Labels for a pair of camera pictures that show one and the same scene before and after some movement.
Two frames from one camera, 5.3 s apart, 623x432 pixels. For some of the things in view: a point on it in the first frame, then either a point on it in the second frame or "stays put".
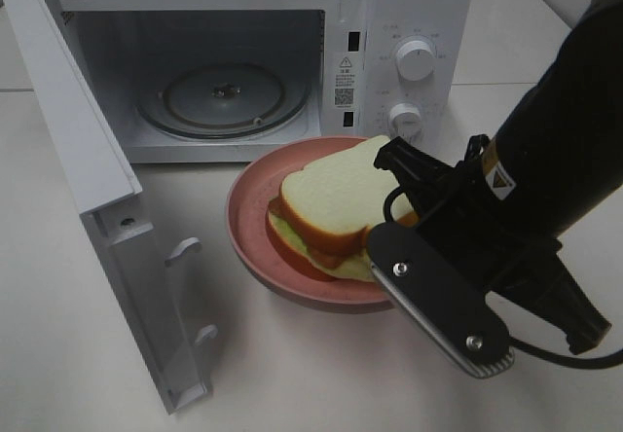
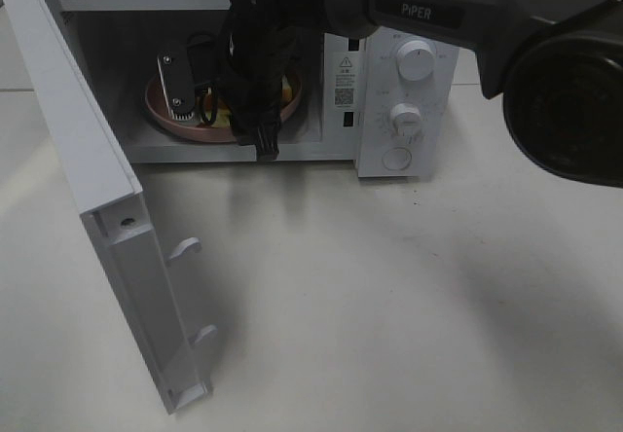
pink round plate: [266, 261] to [158, 109]
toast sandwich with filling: [323, 212] to [218, 114]
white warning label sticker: [345, 80] stays put
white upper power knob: [415, 60] stays put
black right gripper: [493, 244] to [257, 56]
